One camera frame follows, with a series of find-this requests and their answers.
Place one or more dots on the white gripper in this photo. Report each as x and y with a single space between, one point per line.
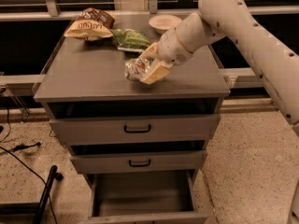
170 48

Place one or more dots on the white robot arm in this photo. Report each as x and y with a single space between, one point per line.
252 162

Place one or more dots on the top grey drawer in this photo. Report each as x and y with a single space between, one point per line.
95 123

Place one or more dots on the grey drawer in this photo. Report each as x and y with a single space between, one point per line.
165 156
162 197
95 123

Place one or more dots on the grey drawer cabinet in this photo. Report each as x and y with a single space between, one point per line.
94 72

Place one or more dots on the middle grey drawer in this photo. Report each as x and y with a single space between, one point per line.
165 156

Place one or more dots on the bottom grey drawer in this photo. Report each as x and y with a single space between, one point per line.
162 197

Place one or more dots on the green chip bag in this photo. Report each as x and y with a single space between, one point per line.
130 40

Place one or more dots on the white bowl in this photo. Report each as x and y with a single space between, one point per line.
162 23

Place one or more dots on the brown yellow chip bag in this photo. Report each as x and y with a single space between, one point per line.
91 24

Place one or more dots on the black stand leg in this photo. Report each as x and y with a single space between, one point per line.
35 209

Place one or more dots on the black top drawer handle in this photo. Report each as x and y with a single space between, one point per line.
129 129

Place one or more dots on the black drawer handle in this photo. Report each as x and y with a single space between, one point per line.
139 164
129 129

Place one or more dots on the black middle drawer handle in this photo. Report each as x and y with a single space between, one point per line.
139 164

